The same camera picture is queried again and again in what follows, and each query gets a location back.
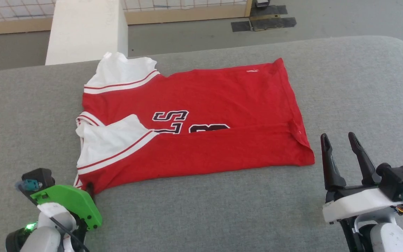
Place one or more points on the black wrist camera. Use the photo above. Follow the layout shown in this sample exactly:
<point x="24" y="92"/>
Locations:
<point x="399" y="180"/>
<point x="39" y="176"/>

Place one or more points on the grey metal stand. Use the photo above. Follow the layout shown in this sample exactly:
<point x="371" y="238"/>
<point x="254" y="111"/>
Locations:
<point x="262" y="3"/>

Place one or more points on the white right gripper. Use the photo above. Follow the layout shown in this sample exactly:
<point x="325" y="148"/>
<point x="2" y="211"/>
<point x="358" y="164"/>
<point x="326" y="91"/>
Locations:
<point x="355" y="203"/>

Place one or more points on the wooden panel frame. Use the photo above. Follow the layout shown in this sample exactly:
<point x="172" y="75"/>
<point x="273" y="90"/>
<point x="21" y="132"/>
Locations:
<point x="187" y="15"/>

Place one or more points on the red and white jersey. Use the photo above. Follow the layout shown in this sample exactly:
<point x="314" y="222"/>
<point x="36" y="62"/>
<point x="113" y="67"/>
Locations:
<point x="222" y="105"/>

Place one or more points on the white pillar block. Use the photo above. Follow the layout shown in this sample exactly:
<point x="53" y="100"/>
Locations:
<point x="86" y="31"/>

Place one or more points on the small black floor patch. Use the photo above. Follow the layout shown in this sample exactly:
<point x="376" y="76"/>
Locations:
<point x="240" y="26"/>

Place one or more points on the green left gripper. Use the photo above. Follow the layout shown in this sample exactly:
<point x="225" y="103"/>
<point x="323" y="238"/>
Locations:
<point x="72" y="203"/>

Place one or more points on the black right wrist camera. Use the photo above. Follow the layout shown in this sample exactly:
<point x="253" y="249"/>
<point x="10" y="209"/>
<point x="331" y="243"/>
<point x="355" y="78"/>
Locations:
<point x="399" y="180"/>

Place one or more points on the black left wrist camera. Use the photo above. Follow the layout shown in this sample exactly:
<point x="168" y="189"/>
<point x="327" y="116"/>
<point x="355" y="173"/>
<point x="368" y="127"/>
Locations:
<point x="39" y="176"/>

